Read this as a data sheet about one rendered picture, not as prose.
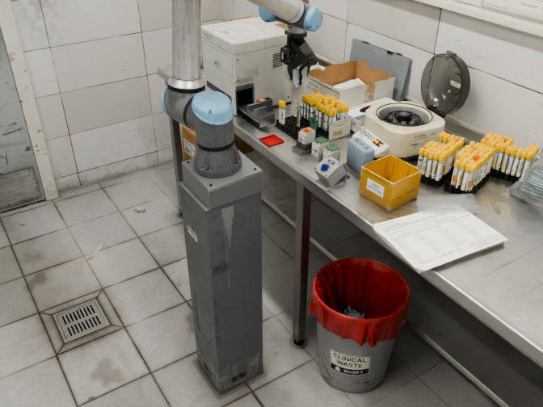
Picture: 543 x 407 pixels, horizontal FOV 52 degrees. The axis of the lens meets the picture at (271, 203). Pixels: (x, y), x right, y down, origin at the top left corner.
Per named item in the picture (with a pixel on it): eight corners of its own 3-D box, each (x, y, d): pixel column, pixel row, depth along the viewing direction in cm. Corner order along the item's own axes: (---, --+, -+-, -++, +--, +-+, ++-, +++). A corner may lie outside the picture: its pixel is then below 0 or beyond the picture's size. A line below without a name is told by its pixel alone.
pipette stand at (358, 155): (342, 165, 192) (344, 140, 186) (359, 161, 194) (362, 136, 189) (357, 179, 184) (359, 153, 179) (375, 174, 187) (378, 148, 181)
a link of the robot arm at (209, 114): (212, 153, 164) (208, 111, 156) (185, 136, 172) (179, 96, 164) (242, 138, 170) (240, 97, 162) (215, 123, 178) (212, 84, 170)
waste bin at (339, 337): (288, 354, 235) (291, 273, 211) (355, 319, 252) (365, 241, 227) (346, 419, 208) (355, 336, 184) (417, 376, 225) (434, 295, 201)
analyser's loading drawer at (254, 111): (233, 108, 227) (233, 97, 224) (247, 105, 230) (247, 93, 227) (260, 127, 213) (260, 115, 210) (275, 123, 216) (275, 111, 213)
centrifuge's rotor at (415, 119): (372, 126, 206) (373, 108, 202) (406, 119, 211) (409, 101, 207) (396, 144, 194) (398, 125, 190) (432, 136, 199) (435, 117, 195)
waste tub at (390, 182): (357, 194, 177) (360, 166, 172) (386, 180, 184) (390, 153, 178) (389, 212, 168) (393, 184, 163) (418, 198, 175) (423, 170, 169)
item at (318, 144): (311, 156, 198) (312, 139, 194) (322, 153, 200) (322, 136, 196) (317, 161, 195) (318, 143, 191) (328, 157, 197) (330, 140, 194)
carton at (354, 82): (300, 105, 235) (302, 70, 227) (354, 90, 248) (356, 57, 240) (338, 126, 218) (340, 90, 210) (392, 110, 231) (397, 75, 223)
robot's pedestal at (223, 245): (220, 395, 218) (205, 210, 169) (197, 361, 232) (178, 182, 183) (263, 373, 227) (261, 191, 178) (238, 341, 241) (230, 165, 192)
